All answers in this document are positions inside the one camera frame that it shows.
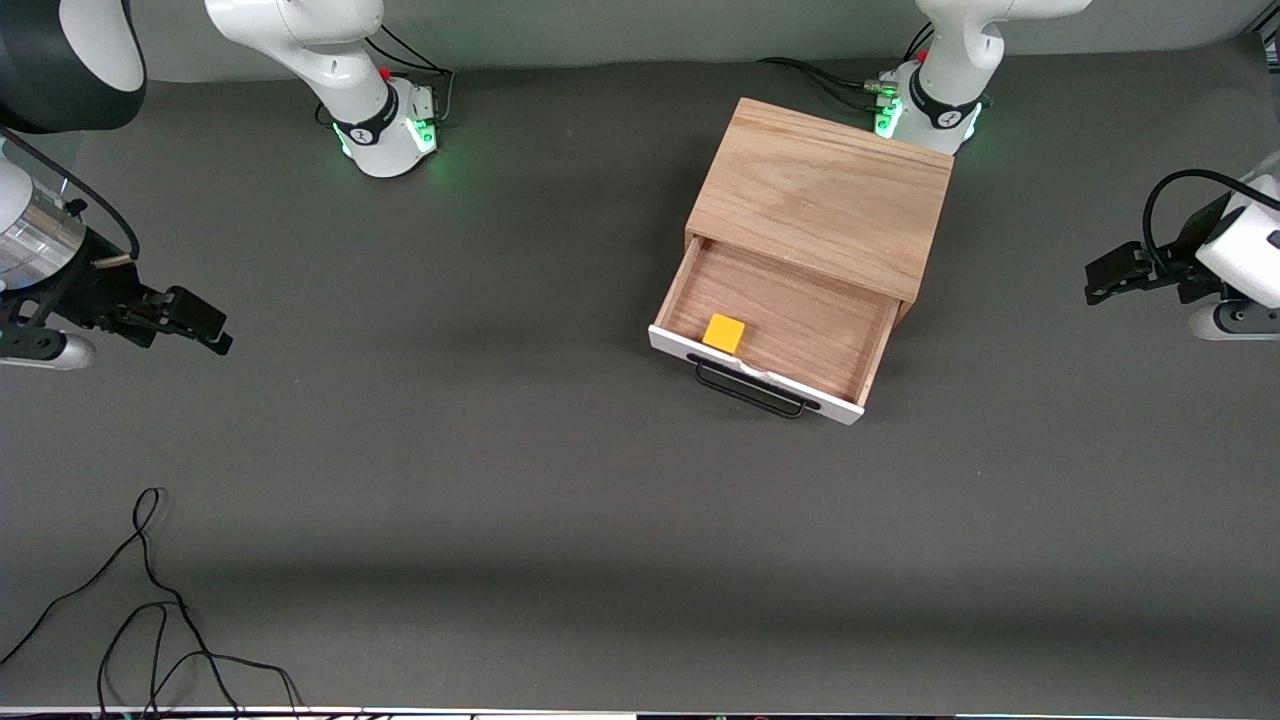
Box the white-fronted drawer with black handle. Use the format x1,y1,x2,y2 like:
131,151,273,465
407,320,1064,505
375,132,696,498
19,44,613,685
648,234,902,427

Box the yellow wooden block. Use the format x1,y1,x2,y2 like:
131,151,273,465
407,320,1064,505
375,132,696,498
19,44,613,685
702,313,748,356

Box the wooden drawer cabinet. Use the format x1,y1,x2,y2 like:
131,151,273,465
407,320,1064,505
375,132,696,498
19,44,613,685
684,97,955,323

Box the dark grey table mat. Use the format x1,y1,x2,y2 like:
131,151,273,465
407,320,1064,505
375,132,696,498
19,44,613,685
0,35,1280,716

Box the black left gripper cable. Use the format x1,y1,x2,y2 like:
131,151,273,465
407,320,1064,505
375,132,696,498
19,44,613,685
1142,168,1280,283

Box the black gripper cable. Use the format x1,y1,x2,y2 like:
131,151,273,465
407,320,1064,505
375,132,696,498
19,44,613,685
1142,168,1280,283
0,128,141,263

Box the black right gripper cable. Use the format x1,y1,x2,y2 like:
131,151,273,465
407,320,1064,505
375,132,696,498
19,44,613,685
0,128,141,263

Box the thin black loose cable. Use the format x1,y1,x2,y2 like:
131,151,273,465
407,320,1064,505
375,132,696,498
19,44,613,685
96,600,303,720
0,487,246,720

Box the black right arm base cables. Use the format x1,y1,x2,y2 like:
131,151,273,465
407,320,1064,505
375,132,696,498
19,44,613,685
315,18,457,129

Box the black arm base cables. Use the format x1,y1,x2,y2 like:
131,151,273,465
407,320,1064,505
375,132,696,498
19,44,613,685
757,20,936,113
315,18,457,129

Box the black left arm base cables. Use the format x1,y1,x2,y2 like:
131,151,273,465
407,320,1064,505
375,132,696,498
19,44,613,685
757,20,936,113

